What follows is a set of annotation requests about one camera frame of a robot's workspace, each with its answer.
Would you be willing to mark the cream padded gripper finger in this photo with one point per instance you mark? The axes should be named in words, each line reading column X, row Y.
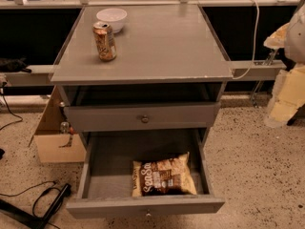
column 277, row 38
column 288, row 96

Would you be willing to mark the brown chip bag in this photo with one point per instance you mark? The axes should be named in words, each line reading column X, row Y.
column 170, row 176

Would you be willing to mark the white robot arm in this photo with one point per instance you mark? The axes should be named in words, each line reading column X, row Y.
column 294, row 45

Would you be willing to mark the grey cabinet with counter top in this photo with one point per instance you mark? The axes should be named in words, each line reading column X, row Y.
column 169, row 32

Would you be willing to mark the closed grey upper drawer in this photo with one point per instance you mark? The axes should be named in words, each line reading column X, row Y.
column 128, row 117

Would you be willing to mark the open grey middle drawer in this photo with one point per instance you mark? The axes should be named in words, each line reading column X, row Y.
column 105, row 188

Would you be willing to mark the round metal upper knob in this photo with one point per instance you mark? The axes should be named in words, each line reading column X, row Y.
column 144, row 119

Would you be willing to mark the white bowl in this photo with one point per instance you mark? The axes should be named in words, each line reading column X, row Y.
column 114, row 16

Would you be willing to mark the orange soda can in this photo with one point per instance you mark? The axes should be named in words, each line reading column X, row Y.
column 104, row 40

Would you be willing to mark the small glass bottle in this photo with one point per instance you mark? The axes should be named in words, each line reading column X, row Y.
column 64, row 127

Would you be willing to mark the cardboard box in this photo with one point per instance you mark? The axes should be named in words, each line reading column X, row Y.
column 52, row 146

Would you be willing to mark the black stand base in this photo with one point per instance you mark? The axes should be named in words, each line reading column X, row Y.
column 31, row 220

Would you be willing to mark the grey metal rail frame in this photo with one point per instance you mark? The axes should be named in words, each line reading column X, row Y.
column 207, row 63

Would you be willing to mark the black cloth on rail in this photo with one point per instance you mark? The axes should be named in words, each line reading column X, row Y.
column 9, row 65

